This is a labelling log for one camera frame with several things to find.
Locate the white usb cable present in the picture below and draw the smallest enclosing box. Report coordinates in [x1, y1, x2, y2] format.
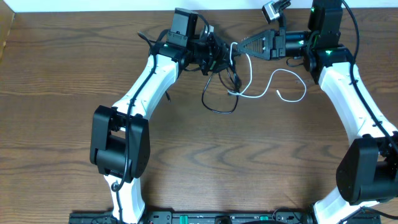
[226, 42, 307, 103]

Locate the black usb cable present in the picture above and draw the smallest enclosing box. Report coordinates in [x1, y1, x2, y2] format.
[164, 57, 242, 114]

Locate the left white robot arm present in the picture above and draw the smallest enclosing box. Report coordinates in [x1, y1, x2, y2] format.
[90, 8, 234, 223]

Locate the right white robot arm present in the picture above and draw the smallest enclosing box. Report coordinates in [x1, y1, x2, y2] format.
[238, 0, 397, 223]

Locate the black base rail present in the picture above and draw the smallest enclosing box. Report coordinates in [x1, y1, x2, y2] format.
[68, 210, 382, 224]

